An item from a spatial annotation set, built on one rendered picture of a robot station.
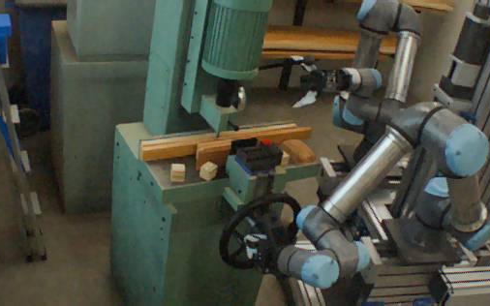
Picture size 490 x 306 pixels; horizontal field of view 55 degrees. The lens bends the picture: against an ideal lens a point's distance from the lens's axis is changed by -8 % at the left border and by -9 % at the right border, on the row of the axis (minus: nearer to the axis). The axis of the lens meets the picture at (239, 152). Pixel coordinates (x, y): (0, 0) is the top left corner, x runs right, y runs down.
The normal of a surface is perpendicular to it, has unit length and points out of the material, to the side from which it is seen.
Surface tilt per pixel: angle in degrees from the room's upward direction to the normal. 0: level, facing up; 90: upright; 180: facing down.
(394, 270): 90
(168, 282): 90
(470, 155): 84
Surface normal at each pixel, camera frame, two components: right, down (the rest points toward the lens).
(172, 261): 0.48, 0.52
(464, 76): 0.16, 0.53
